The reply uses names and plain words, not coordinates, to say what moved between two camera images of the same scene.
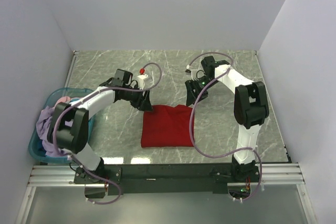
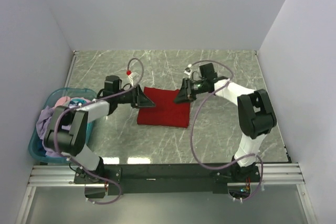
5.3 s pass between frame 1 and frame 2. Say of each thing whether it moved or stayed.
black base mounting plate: stayed
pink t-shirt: stayed
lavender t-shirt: stayed
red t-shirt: moved
